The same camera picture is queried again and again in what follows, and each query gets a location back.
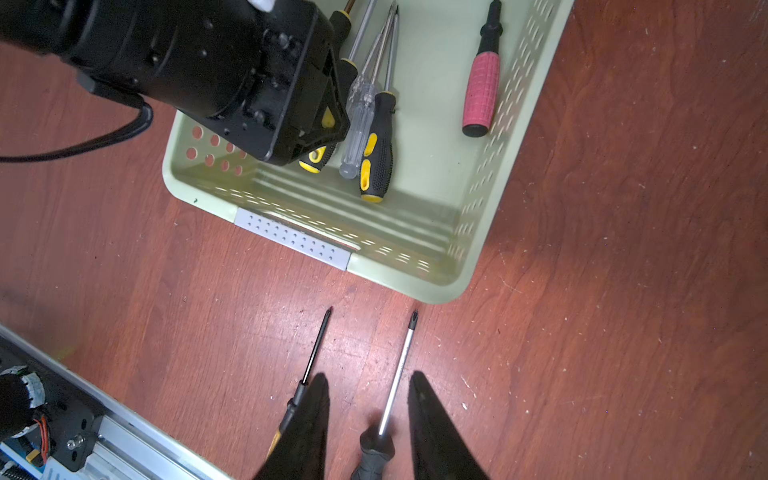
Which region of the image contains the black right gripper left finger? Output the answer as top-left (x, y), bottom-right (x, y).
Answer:
top-left (255, 373), bottom-right (330, 479)

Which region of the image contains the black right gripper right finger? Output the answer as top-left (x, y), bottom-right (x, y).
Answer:
top-left (407, 371), bottom-right (488, 480)

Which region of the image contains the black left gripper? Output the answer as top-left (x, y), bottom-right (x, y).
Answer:
top-left (189, 1), bottom-right (350, 166)

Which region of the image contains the clear handle screwdriver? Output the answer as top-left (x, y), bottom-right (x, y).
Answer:
top-left (339, 17), bottom-right (394, 180)

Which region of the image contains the clear tester screwdriver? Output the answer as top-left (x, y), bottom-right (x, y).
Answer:
top-left (358, 1), bottom-right (398, 85)

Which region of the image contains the small black yellow screwdriver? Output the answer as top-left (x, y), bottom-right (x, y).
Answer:
top-left (359, 4), bottom-right (399, 203)

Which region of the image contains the pink handle screwdriver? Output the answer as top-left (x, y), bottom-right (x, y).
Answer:
top-left (462, 0), bottom-right (503, 138)

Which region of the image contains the light green perforated bin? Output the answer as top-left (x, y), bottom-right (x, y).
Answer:
top-left (162, 1), bottom-right (572, 304)

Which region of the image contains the black yellow dotted screwdriver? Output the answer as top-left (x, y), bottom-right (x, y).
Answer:
top-left (329, 0), bottom-right (356, 50)

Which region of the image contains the orange handle screwdriver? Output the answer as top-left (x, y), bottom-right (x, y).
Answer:
top-left (267, 307), bottom-right (333, 456)

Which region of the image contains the green handle screwdriver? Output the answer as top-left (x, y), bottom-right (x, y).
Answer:
top-left (350, 310), bottom-right (419, 480)

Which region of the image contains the aluminium front rail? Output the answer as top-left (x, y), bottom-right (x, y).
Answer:
top-left (1, 327), bottom-right (227, 479)

